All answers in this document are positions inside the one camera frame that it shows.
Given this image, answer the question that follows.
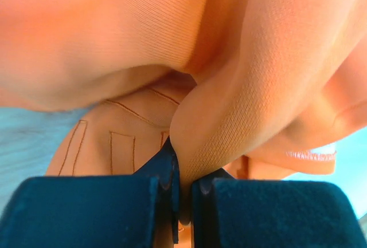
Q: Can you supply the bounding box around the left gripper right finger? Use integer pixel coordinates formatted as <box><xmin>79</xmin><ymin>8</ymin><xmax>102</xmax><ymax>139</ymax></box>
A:
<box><xmin>192</xmin><ymin>170</ymin><xmax>366</xmax><ymax>247</ymax></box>

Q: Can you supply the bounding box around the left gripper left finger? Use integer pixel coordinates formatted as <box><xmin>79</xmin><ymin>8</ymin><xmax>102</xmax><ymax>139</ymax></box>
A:
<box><xmin>1</xmin><ymin>140</ymin><xmax>179</xmax><ymax>248</ymax></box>

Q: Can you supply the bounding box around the orange zip jacket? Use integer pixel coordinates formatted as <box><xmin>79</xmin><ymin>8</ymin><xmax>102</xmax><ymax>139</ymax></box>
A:
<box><xmin>0</xmin><ymin>0</ymin><xmax>367</xmax><ymax>248</ymax></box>

